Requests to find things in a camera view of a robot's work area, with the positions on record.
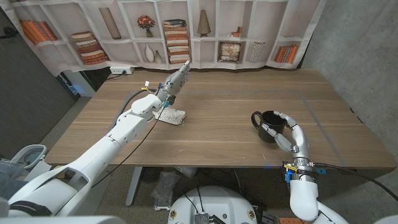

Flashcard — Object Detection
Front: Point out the black wall fixture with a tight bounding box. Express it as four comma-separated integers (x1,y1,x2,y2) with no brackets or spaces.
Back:
0,26,19,40

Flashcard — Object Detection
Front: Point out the black round floor object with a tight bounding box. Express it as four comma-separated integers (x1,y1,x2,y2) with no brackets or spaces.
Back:
140,167,161,184

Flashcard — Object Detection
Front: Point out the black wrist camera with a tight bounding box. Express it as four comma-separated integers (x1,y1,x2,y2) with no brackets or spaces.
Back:
282,166,295,184
163,95,177,108

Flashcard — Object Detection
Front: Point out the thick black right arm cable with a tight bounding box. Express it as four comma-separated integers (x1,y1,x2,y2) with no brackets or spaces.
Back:
313,162,398,202

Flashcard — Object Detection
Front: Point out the white cabinet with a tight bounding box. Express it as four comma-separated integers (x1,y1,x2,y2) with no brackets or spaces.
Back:
62,70,96,98

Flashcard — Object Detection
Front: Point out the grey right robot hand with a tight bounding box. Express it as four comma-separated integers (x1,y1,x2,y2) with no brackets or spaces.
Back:
261,111,315,181

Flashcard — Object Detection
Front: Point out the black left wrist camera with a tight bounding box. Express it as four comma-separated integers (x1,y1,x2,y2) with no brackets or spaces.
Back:
163,95,177,108

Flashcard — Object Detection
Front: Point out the printed bookshelf backdrop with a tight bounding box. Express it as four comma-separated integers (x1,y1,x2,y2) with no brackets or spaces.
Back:
0,0,327,77

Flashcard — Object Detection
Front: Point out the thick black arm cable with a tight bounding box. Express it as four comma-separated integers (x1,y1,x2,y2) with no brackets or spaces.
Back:
313,162,398,202
108,89,156,131

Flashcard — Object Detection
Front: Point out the white plastic bin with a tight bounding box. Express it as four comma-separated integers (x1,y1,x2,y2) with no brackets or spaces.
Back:
10,144,47,170

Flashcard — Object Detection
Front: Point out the person in blue jeans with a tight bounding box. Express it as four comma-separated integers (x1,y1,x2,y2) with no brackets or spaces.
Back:
0,172,29,202

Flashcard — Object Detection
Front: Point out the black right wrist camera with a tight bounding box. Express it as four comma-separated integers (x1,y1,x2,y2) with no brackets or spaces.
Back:
282,166,295,184

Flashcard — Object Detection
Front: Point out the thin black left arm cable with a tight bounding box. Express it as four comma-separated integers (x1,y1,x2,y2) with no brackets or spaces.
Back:
91,107,165,189

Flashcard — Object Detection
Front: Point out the white power strip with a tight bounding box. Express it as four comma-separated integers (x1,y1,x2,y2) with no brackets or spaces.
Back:
109,65,135,75

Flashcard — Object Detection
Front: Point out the black ceramic mug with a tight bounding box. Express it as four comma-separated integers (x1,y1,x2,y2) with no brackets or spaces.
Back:
251,110,287,144

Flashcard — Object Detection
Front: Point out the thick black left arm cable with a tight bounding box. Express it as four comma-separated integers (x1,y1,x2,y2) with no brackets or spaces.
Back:
108,89,156,131

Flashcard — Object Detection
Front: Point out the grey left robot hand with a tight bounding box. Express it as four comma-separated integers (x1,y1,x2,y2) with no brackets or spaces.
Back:
155,60,191,103

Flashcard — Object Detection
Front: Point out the orange object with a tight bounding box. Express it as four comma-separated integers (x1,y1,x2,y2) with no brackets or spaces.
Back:
279,217,309,224

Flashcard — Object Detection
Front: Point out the clear plastic bag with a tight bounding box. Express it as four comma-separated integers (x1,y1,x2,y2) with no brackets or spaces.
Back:
150,170,181,211

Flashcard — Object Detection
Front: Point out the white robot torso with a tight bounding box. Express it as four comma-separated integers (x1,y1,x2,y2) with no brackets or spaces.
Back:
167,185,258,224

